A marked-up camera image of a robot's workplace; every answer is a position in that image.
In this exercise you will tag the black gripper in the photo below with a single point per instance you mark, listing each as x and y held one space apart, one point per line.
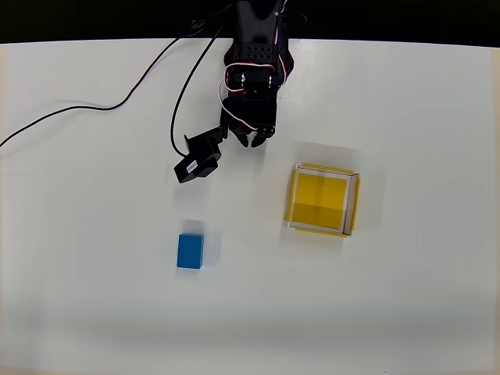
250 124

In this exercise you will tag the blue block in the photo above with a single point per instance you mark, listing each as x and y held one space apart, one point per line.
190 252

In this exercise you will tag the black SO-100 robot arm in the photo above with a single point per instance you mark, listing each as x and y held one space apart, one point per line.
254 31

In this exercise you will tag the yellow cardboard box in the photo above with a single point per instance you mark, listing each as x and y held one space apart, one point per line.
320 195

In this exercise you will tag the black webcam on gripper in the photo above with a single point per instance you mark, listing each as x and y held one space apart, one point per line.
195 164

